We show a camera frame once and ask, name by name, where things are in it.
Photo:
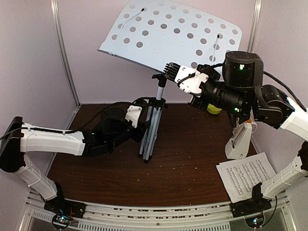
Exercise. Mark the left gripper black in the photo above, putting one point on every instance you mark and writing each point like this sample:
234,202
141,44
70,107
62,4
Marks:
141,129

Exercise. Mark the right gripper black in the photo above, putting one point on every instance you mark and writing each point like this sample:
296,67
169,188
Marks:
197,102

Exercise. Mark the light blue music stand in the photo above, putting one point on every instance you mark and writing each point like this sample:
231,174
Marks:
153,33

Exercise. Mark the sheet music page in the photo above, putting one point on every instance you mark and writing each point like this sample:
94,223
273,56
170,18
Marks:
240,176

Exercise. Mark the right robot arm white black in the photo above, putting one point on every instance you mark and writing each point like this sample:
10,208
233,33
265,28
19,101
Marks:
239,90

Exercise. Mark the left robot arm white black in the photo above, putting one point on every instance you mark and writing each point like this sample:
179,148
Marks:
116,126

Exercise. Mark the green bowl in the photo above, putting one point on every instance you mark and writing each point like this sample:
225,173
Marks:
213,110

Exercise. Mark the white mug orange inside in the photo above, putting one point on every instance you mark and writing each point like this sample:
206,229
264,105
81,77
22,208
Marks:
253,124

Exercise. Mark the white metronome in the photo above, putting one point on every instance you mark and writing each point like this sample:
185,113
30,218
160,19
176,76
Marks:
237,146

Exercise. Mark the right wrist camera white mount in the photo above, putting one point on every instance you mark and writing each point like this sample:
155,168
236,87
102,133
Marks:
190,80

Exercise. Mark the aluminium front rail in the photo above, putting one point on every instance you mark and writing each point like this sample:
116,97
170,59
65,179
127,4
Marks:
208,217

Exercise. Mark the aluminium corner post right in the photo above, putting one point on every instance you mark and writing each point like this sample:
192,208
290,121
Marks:
255,26

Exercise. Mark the aluminium corner post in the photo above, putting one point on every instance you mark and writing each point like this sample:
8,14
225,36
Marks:
255,26
63,52

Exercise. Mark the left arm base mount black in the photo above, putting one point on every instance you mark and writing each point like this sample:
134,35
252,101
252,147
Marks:
69,208

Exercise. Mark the aluminium corner post left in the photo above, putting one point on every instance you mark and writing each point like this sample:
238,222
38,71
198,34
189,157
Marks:
63,52

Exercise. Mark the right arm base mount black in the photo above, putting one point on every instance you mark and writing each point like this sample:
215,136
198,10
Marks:
248,207

